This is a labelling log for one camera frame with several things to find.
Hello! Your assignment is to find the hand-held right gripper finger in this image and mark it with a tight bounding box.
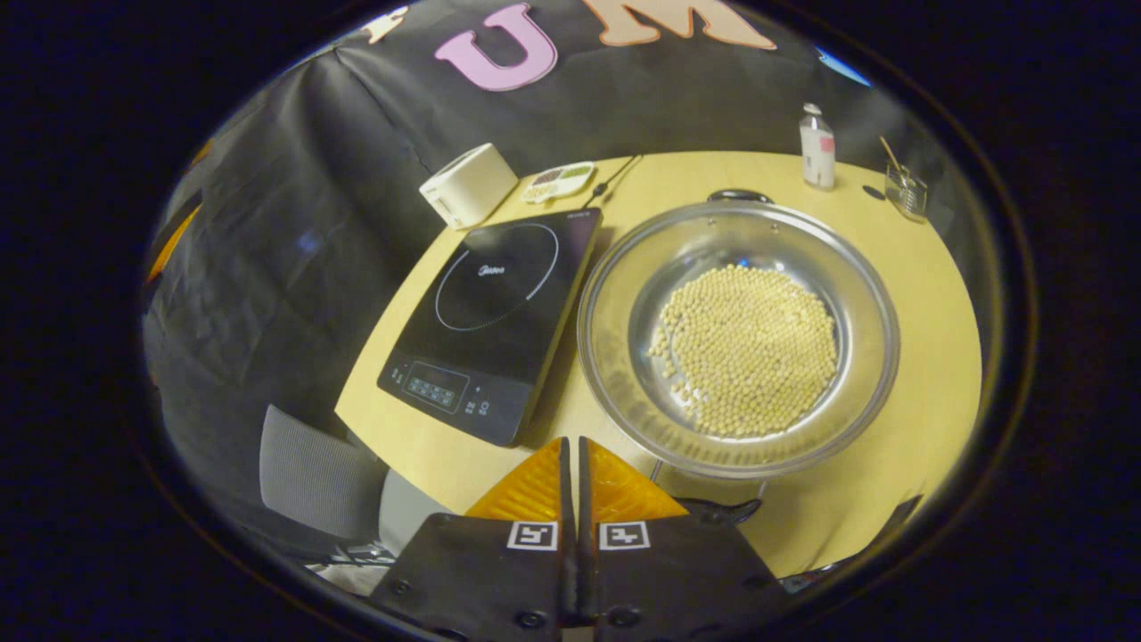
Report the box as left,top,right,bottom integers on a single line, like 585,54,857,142
370,437,576,642
578,437,790,642

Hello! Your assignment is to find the stainless steel pot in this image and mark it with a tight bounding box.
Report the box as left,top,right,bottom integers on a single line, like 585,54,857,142
578,189,901,527

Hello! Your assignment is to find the black induction cooktop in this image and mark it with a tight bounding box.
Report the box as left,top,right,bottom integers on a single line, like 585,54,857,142
377,208,603,447

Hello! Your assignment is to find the grey chair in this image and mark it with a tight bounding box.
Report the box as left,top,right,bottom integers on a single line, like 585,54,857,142
259,406,447,572

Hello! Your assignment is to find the pile of soybeans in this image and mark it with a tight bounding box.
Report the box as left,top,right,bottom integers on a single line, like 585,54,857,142
648,264,840,438

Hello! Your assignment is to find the white toaster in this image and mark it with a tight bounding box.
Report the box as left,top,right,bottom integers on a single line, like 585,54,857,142
419,143,520,231

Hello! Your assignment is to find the white divided bean dish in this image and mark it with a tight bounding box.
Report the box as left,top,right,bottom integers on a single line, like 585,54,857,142
521,161,595,204

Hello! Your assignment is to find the clear bottle with pink label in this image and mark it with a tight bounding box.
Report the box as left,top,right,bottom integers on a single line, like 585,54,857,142
799,103,837,191

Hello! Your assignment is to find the clear glass holder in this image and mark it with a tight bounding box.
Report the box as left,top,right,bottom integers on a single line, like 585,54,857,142
884,165,928,222

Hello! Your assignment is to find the black power cable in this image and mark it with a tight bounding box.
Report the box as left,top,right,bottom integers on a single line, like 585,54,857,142
584,156,643,208

